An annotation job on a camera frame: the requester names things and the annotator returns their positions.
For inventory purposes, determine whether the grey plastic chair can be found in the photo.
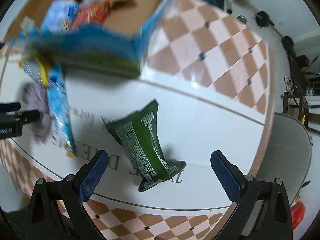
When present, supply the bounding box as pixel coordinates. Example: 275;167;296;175
249;113;312;206

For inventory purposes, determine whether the green snack packet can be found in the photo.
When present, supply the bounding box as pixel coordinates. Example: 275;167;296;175
105;100;187;192

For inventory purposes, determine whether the pink purple cloth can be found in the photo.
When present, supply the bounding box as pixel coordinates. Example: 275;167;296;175
22;82;53;144

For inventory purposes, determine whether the barbell on floor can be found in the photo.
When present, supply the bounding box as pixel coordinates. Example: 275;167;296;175
255;11;294;53

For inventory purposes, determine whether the blue tissue pack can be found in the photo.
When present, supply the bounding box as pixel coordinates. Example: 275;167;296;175
41;0;80;32

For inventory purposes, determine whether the silver yellow scrubbing glove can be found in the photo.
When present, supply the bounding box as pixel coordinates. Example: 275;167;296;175
18;56;52;88

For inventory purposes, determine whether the chrome dumbbell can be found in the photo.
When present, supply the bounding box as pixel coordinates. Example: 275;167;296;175
236;15;247;25

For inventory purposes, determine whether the open cardboard box blue print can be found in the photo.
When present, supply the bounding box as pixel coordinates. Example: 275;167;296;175
4;0;173;76

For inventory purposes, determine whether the dark wooden chair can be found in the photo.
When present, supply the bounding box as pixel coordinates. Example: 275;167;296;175
280;92;320;135

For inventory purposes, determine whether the red bag with plush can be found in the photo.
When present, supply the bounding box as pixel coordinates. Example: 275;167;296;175
291;197;306;230

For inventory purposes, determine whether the blue long snack tube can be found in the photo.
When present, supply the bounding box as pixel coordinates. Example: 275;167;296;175
47;63;75;158

